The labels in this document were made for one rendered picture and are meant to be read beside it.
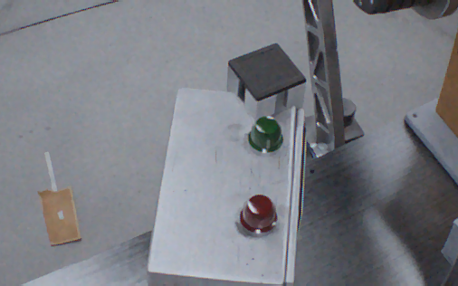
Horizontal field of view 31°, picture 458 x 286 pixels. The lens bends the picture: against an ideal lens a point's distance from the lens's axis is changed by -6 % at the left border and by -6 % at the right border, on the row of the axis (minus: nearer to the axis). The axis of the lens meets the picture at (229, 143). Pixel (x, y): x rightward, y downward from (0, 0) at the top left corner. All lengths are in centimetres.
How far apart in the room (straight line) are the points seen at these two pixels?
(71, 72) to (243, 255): 221
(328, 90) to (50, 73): 110
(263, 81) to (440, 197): 85
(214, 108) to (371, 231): 76
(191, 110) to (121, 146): 189
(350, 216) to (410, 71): 148
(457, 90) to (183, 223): 94
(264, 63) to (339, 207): 77
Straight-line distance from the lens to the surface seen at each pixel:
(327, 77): 195
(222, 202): 61
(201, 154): 64
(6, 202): 247
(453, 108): 151
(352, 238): 138
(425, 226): 142
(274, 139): 63
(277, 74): 66
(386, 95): 274
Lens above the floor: 197
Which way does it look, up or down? 51 degrees down
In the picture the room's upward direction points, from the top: 3 degrees clockwise
